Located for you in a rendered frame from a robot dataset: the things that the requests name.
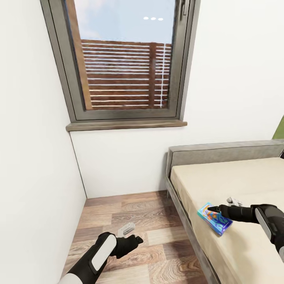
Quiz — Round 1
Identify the board game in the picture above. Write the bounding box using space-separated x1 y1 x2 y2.
197 202 234 236

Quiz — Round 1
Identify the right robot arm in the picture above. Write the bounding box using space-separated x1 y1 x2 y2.
207 196 284 263

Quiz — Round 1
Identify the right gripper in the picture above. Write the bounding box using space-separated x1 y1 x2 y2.
207 204 246 222

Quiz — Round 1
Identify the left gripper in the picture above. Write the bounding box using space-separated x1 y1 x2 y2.
117 235 143 259

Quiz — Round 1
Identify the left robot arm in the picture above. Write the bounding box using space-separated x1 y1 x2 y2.
58 223 143 284

